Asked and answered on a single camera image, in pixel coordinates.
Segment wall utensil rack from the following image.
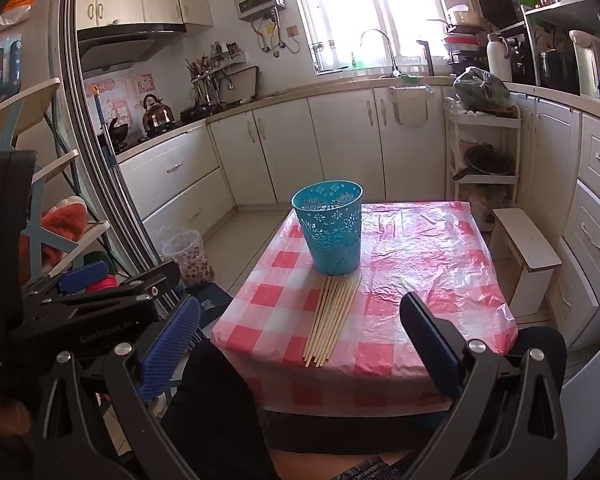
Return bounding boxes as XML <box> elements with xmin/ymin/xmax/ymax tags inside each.
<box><xmin>185</xmin><ymin>42</ymin><xmax>246</xmax><ymax>86</ymax></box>

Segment black frying pan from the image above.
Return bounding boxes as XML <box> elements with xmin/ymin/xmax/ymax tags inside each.
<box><xmin>180</xmin><ymin>100</ymin><xmax>216</xmax><ymax>123</ymax></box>

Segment white appliance shelf rack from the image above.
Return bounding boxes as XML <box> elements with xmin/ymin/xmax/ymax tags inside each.
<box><xmin>522</xmin><ymin>0</ymin><xmax>600</xmax><ymax>96</ymax></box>

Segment person's left hand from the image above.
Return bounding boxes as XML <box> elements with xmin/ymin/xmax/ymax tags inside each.
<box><xmin>0</xmin><ymin>394</ymin><xmax>33</xmax><ymax>438</ymax></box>

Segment white thermos flask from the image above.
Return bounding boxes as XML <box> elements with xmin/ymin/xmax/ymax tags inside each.
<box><xmin>486</xmin><ymin>32</ymin><xmax>513</xmax><ymax>83</ymax></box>

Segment dark pan with handle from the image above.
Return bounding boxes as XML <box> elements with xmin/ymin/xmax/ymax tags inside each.
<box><xmin>452</xmin><ymin>142</ymin><xmax>515</xmax><ymax>181</ymax></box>

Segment floral waste bin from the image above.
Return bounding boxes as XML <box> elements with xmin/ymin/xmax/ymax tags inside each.
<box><xmin>161</xmin><ymin>229</ymin><xmax>216</xmax><ymax>287</ymax></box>

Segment person's left leg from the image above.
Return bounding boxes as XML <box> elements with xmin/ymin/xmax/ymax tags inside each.
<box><xmin>160</xmin><ymin>337</ymin><xmax>281</xmax><ymax>480</ymax></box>

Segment white trolley shelf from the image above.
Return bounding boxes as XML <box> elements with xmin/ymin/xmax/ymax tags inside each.
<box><xmin>442</xmin><ymin>95</ymin><xmax>523</xmax><ymax>231</ymax></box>

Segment orange plush slipper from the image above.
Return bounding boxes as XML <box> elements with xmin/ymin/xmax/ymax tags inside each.
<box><xmin>20</xmin><ymin>197</ymin><xmax>88</xmax><ymax>281</ymax></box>

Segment white electric kettle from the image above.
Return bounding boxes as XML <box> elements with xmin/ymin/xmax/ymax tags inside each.
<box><xmin>569</xmin><ymin>30</ymin><xmax>600</xmax><ymax>98</ymax></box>

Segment bundle of wooden chopsticks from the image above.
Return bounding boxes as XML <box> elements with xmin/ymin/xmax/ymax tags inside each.
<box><xmin>303</xmin><ymin>274</ymin><xmax>363</xmax><ymax>368</ymax></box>

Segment black cooking pot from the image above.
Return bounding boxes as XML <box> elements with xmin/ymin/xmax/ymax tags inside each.
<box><xmin>539</xmin><ymin>49</ymin><xmax>580</xmax><ymax>93</ymax></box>

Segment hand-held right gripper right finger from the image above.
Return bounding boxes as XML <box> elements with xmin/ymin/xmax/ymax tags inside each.
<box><xmin>400</xmin><ymin>292</ymin><xmax>568</xmax><ymax>480</ymax></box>

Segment black microwave oven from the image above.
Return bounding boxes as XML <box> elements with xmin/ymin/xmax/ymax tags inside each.
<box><xmin>472</xmin><ymin>0</ymin><xmax>523</xmax><ymax>31</ymax></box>

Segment grey sliding door frame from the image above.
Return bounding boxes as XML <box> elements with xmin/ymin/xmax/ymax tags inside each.
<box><xmin>50</xmin><ymin>0</ymin><xmax>181</xmax><ymax>281</ymax></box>

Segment kitchen window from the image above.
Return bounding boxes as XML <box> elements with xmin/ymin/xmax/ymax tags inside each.
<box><xmin>285</xmin><ymin>0</ymin><xmax>453</xmax><ymax>73</ymax></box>

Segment blue perforated plastic basket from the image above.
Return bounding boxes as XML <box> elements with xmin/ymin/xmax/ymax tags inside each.
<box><xmin>291</xmin><ymin>180</ymin><xmax>364</xmax><ymax>277</ymax></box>

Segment white blue shoe rack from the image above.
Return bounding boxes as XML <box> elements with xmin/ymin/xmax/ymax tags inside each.
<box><xmin>0</xmin><ymin>77</ymin><xmax>113</xmax><ymax>286</ymax></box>

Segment white hanging door bin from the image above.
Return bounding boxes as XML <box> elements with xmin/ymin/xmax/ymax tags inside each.
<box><xmin>391</xmin><ymin>86</ymin><xmax>430</xmax><ymax>126</ymax></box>

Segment chrome sink faucet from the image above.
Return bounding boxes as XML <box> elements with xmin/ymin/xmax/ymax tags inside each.
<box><xmin>360</xmin><ymin>29</ymin><xmax>400</xmax><ymax>78</ymax></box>

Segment red white checked tablecloth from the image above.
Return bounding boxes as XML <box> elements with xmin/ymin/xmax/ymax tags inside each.
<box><xmin>210</xmin><ymin>201</ymin><xmax>518</xmax><ymax>416</ymax></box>

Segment blue dustpan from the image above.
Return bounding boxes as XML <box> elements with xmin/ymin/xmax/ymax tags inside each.
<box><xmin>185</xmin><ymin>282</ymin><xmax>231</xmax><ymax>326</ymax></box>

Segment white kitchen base cabinets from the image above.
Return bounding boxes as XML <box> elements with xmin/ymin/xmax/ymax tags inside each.
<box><xmin>112</xmin><ymin>80</ymin><xmax>600</xmax><ymax>351</ymax></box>

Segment steel kettle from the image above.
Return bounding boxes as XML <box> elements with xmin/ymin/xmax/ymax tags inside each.
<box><xmin>141</xmin><ymin>94</ymin><xmax>174</xmax><ymax>131</ymax></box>

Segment stack of pots and bowls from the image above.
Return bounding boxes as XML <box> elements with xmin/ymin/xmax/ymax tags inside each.
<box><xmin>442</xmin><ymin>5</ymin><xmax>486</xmax><ymax>68</ymax></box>

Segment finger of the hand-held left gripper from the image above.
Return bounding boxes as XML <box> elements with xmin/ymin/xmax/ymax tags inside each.
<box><xmin>24</xmin><ymin>261</ymin><xmax>109</xmax><ymax>302</ymax></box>
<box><xmin>40</xmin><ymin>260</ymin><xmax>182</xmax><ymax>333</ymax></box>

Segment pink backsplash stickers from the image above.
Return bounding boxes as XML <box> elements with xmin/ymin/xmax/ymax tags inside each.
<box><xmin>87</xmin><ymin>72</ymin><xmax>156</xmax><ymax>133</ymax></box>

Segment broom handle orange tip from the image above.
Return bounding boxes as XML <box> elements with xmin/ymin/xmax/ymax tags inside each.
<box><xmin>92</xmin><ymin>85</ymin><xmax>118</xmax><ymax>171</ymax></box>

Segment black gas stove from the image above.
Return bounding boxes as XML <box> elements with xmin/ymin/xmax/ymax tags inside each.
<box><xmin>115</xmin><ymin>122</ymin><xmax>181</xmax><ymax>153</ymax></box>

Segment white wooden stool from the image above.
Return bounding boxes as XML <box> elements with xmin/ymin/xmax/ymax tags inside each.
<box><xmin>491</xmin><ymin>207</ymin><xmax>563</xmax><ymax>318</ymax></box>

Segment black coffee machine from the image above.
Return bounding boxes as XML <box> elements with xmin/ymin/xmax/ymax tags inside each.
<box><xmin>502</xmin><ymin>35</ymin><xmax>537</xmax><ymax>85</ymax></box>

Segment green plastic bag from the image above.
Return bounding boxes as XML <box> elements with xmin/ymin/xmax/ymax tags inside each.
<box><xmin>452</xmin><ymin>66</ymin><xmax>513</xmax><ymax>116</ymax></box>

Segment water heater hoses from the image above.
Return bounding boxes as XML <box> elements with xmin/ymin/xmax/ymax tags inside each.
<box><xmin>252</xmin><ymin>12</ymin><xmax>301</xmax><ymax>58</ymax></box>

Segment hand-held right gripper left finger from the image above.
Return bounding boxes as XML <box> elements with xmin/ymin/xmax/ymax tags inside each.
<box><xmin>32</xmin><ymin>296</ymin><xmax>202</xmax><ymax>480</ymax></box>

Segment dark slim tap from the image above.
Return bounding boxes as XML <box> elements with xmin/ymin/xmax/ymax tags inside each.
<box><xmin>416</xmin><ymin>40</ymin><xmax>436</xmax><ymax>77</ymax></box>

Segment black range hood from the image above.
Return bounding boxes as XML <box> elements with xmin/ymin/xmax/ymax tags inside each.
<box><xmin>77</xmin><ymin>23</ymin><xmax>187</xmax><ymax>78</ymax></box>

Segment black wok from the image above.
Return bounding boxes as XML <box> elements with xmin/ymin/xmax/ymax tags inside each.
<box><xmin>107</xmin><ymin>117</ymin><xmax>131</xmax><ymax>147</ymax></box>

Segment white board black rim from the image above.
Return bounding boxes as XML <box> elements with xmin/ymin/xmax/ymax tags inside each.
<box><xmin>219</xmin><ymin>65</ymin><xmax>261</xmax><ymax>106</ymax></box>

